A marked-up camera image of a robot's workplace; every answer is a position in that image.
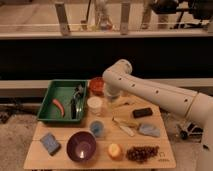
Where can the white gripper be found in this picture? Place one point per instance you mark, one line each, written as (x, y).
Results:
(112, 95)

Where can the black brush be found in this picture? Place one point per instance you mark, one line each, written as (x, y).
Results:
(73, 108)

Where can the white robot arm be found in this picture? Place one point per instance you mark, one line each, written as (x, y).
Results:
(192, 105)

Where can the red bowl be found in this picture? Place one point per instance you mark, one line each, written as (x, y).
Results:
(96, 85)

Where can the purple bowl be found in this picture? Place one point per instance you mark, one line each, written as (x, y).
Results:
(81, 146)

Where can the small metal fork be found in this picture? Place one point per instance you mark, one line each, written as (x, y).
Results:
(120, 104)

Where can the white plastic cup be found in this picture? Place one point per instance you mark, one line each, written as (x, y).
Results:
(95, 105)

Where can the black rectangular box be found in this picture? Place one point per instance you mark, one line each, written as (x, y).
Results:
(138, 113)

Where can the small blue cup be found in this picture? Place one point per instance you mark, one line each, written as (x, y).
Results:
(97, 128)

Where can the green plastic tray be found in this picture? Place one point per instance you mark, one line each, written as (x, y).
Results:
(62, 90)

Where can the light blue cloth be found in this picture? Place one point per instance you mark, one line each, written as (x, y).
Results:
(149, 130)

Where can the orange fruit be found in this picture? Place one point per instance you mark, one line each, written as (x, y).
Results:
(114, 151)

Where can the red chili pepper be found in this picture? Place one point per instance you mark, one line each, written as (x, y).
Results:
(59, 106)

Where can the bunch of dark grapes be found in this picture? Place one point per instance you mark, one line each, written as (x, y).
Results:
(141, 154)

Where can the blue sponge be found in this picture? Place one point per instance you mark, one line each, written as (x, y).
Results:
(50, 143)

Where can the white handled knife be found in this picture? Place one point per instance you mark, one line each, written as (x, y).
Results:
(126, 129)

